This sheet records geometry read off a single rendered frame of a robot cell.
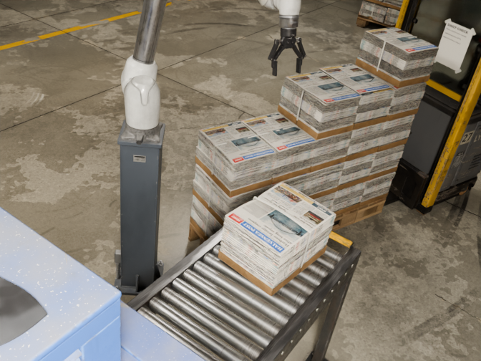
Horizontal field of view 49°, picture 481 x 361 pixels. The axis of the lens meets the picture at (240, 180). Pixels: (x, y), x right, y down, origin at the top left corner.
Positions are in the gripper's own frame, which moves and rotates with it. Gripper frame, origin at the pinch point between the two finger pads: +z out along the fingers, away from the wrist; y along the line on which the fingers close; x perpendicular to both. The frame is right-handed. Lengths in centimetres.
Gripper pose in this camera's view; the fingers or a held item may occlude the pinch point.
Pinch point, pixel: (286, 71)
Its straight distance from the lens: 256.9
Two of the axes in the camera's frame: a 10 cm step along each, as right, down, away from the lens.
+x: -4.9, -3.5, 8.0
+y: 8.7, -1.8, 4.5
